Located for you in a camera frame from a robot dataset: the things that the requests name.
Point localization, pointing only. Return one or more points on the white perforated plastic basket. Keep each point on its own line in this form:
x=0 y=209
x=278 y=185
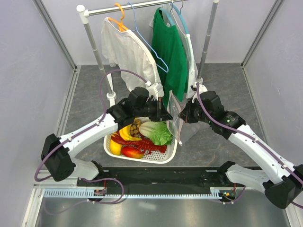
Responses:
x=155 y=157

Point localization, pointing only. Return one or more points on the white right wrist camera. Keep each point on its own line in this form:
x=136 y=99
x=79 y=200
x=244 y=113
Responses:
x=198 y=89

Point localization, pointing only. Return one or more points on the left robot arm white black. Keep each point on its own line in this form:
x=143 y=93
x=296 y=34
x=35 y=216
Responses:
x=59 y=153

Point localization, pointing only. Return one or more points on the green t-shirt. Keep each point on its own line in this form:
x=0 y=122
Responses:
x=170 y=58

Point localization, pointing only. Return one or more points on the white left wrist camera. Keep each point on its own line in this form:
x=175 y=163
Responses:
x=155 y=90

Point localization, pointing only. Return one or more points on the white t-shirt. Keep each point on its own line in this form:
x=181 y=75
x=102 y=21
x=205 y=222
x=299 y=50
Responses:
x=125 y=49

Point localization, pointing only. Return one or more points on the green lettuce head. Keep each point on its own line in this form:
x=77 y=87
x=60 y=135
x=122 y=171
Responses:
x=157 y=132

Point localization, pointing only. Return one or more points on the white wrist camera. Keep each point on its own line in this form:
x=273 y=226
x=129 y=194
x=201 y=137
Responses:
x=155 y=90
x=198 y=89

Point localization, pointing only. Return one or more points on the yellow banana bunch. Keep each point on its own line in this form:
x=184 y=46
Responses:
x=125 y=134

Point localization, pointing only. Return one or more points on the red plastic lobster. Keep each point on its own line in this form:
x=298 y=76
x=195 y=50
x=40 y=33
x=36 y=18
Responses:
x=145 y=145

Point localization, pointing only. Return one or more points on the clear pink zip bag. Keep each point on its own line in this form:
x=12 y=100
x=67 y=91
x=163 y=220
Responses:
x=181 y=131

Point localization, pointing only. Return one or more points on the brown longan bunch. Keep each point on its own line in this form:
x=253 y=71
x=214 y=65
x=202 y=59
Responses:
x=134 y=129

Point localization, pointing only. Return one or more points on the white garment on right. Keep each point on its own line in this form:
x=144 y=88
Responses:
x=192 y=70

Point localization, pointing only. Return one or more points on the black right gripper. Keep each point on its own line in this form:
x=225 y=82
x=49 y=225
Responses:
x=186 y=114

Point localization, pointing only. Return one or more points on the yellow lemon fruit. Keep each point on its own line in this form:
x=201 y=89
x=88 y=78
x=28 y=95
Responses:
x=115 y=148

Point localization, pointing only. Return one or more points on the teal clothes hanger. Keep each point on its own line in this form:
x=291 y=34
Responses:
x=173 y=17

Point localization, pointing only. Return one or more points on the grey white clothes rack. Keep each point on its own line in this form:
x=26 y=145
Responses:
x=85 y=13

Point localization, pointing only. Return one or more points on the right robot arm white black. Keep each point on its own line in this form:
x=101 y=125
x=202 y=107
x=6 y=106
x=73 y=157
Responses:
x=279 y=180

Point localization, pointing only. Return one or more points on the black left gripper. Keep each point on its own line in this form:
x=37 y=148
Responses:
x=161 y=114

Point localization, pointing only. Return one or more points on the red yellow mango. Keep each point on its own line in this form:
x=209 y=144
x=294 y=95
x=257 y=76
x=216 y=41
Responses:
x=132 y=152

